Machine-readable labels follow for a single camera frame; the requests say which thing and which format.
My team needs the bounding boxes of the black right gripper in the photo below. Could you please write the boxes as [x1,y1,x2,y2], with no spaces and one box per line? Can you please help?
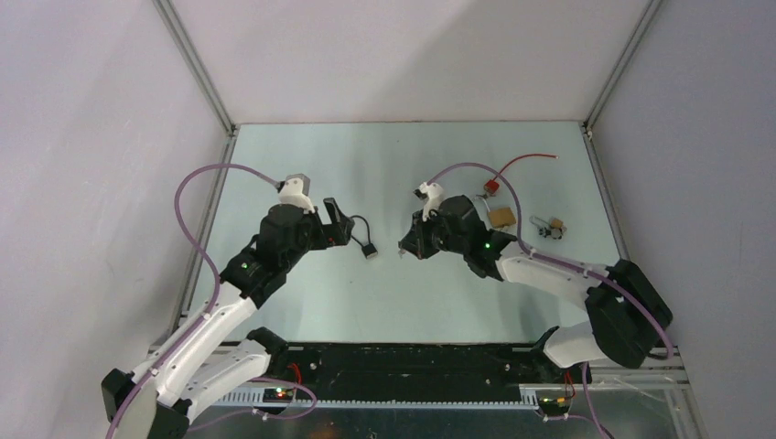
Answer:
[400,207,469,261]

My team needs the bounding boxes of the black cable padlock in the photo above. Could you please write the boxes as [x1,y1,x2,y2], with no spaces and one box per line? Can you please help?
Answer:
[350,215,378,260]

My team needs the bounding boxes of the large brass padlock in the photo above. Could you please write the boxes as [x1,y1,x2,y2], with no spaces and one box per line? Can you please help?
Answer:
[480,197,518,230]

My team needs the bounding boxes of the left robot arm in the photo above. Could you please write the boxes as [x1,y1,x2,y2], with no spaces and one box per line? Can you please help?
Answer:
[102,198,354,438]

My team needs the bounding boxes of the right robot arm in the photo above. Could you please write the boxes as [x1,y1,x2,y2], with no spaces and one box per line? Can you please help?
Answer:
[398,196,673,382]

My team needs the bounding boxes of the keys on small padlock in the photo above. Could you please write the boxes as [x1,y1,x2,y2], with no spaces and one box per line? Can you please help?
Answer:
[539,227,566,240]

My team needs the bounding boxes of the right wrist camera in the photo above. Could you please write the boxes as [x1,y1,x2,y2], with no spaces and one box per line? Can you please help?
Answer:
[414,182,445,221]

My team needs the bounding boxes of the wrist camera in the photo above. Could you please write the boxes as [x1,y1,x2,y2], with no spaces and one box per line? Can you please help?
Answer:
[414,182,445,221]
[278,174,315,213]

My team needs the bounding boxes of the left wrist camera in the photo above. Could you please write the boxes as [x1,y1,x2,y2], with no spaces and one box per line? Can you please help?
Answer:
[278,174,315,213]

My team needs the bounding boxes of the red cable padlock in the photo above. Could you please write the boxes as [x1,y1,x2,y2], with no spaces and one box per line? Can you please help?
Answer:
[483,153,559,196]

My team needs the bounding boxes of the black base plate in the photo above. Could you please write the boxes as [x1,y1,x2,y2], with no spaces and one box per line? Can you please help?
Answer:
[267,343,590,403]

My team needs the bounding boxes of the aluminium frame rail right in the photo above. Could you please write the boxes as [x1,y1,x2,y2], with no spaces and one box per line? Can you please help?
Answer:
[580,0,665,347]

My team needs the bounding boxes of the aluminium frame rail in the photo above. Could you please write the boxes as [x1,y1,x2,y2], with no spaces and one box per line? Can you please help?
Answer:
[580,0,665,347]
[151,0,238,305]

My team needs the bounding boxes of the aluminium frame rail left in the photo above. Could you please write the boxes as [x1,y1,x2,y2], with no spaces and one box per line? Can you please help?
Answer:
[151,0,238,305]

